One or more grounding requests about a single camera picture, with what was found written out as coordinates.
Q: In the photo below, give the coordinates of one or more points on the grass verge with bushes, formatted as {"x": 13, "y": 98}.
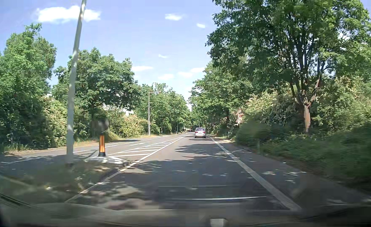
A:
{"x": 324, "y": 151}

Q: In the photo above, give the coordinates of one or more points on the large tree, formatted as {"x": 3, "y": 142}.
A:
{"x": 296, "y": 53}

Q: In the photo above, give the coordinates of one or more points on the row of trees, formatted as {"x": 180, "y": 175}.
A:
{"x": 217, "y": 97}
{"x": 24, "y": 94}

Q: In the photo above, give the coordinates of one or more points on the car's own bonnet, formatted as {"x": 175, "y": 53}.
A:
{"x": 172, "y": 217}

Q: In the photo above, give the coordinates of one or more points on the grey lamp post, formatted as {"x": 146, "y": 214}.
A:
{"x": 71, "y": 94}

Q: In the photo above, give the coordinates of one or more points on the silver car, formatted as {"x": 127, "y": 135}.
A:
{"x": 200, "y": 132}

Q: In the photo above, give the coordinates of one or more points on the road markings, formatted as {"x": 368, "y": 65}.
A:
{"x": 261, "y": 180}

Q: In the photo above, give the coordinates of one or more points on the grey asphalt road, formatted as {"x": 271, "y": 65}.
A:
{"x": 191, "y": 167}

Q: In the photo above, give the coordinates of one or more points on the orange striped bollard with sign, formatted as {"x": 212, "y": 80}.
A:
{"x": 101, "y": 145}

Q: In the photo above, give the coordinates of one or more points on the triangular road signs on post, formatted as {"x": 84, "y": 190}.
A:
{"x": 239, "y": 117}

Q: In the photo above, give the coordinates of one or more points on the kerbed traffic island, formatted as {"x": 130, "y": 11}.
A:
{"x": 56, "y": 179}

